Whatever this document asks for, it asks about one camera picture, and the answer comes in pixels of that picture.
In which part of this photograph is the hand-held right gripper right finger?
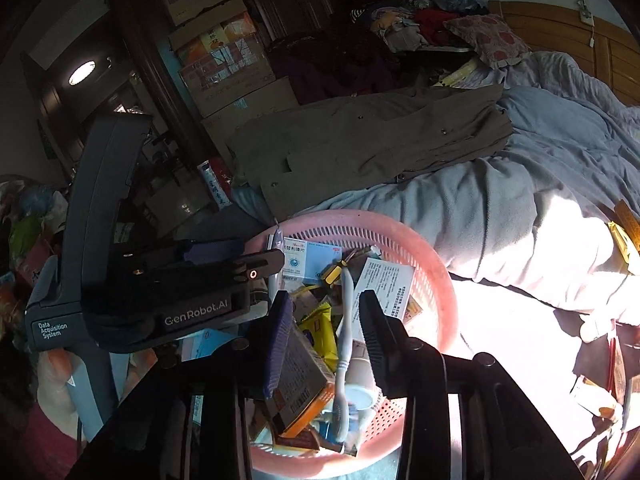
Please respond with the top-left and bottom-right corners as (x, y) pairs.
(357, 289), (586, 480)

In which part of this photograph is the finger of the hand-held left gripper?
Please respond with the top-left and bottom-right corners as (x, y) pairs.
(182, 238), (247, 264)
(235, 251), (286, 283)

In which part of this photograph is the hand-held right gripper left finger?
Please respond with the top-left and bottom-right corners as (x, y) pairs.
(67, 290), (296, 480)

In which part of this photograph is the white toothbrush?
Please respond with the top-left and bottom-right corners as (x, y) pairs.
(330, 262), (363, 456)

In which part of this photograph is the white printed leaflet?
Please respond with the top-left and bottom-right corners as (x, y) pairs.
(352, 257), (416, 321)

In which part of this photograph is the pink plastic basket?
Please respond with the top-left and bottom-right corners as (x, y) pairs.
(245, 210), (458, 478)

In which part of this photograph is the white round bottle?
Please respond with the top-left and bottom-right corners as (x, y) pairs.
(345, 340), (376, 391)

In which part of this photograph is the brown orange medicine box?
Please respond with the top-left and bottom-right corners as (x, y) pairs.
(265, 327), (336, 438)

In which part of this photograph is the blue white medicine box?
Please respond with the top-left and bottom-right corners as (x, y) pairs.
(280, 237), (341, 283)

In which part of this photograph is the yellow wipes packet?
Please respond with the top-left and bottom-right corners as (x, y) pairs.
(299, 302), (343, 368)

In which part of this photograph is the yellow black tool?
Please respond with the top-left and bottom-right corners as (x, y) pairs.
(320, 252), (358, 288)

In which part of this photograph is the red white packet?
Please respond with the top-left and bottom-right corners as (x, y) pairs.
(196, 157), (233, 211)

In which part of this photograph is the pile of plastic bags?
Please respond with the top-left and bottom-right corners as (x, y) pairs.
(0, 175), (68, 311)

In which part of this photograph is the large cardboard box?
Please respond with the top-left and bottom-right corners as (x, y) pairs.
(180, 50), (301, 126)

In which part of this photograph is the brown jacket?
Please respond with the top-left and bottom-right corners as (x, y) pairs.
(227, 85), (516, 221)

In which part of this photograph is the round lamp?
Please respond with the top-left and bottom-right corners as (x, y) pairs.
(67, 60), (97, 87)

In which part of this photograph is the dark purple cloth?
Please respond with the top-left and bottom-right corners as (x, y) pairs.
(270, 30), (401, 106)

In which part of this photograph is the grey quilt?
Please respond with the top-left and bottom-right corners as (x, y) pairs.
(280, 52), (640, 311)

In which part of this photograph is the yellow paper box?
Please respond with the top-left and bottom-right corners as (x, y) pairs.
(607, 200), (640, 276)

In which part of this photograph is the pile of clothes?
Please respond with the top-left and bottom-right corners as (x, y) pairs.
(345, 0), (493, 53)

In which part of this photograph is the pink floral pillow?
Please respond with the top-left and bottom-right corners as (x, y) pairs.
(442, 14), (532, 70)

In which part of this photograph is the wooden headboard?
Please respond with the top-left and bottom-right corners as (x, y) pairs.
(487, 0), (640, 111)

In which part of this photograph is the white wall socket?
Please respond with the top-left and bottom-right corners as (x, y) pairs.
(570, 0), (598, 48)

